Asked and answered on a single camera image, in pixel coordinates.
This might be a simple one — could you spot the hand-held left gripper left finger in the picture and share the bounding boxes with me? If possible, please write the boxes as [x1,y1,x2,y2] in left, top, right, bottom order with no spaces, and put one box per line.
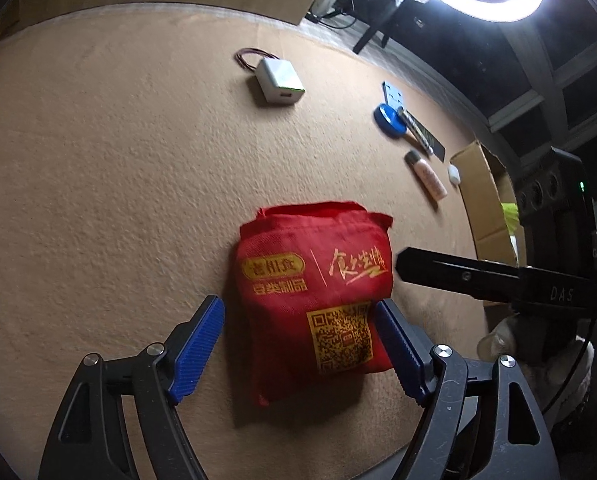
[38,294,226,480]

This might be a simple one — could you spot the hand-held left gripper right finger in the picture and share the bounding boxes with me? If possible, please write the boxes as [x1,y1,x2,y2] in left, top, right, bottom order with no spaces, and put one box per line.
[373,298,559,480]

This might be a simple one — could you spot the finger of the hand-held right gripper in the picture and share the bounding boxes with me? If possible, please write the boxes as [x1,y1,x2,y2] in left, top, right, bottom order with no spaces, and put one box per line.
[396,246,524,303]

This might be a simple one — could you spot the yellow shuttlecock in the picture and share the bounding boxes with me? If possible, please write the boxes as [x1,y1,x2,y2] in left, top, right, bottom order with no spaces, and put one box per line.
[501,201,527,238]

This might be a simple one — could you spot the cardboard box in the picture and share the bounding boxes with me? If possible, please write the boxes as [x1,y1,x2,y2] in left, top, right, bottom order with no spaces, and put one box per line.
[449,140,529,266]

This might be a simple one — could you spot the small pink bottle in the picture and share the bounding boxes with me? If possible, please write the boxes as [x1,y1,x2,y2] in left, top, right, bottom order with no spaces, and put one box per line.
[405,150,448,201]

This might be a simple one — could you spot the red fabric bag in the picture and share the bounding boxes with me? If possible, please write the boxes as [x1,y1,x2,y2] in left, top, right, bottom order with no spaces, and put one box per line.
[238,201,395,407]

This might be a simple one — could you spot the patterned lighter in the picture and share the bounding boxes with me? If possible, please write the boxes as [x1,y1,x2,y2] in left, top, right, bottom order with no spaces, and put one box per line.
[397,107,435,157]

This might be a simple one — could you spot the blue round lid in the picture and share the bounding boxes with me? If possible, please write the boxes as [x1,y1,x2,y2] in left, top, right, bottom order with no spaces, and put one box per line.
[373,103,408,137]

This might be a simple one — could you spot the light blue phone stand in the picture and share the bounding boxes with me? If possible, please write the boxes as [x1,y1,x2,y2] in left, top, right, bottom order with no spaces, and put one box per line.
[381,81,410,111]

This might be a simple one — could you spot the person's right hand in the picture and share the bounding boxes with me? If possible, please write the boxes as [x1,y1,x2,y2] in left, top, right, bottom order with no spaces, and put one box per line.
[477,315,593,416]

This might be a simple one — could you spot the black card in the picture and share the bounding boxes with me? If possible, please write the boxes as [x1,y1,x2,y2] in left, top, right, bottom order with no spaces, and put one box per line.
[409,112,447,162]

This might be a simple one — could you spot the black tripod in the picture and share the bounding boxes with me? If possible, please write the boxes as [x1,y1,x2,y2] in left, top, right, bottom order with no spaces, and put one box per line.
[351,0,419,56]

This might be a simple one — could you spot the white charger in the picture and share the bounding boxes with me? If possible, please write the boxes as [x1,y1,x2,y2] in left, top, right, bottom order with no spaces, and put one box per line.
[254,57,307,102]

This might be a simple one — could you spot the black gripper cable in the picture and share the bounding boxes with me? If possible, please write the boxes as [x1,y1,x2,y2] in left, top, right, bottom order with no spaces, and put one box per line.
[541,317,597,413]

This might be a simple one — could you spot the white window frame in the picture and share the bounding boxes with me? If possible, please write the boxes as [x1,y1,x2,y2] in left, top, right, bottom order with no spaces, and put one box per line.
[479,10,597,136]

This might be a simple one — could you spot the brown hair ties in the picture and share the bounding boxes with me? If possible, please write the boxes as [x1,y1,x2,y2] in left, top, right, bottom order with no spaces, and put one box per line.
[236,48,274,72]

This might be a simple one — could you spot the black cable bundle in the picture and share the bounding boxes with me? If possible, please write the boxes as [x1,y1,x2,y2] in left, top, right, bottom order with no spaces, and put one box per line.
[306,0,359,28]

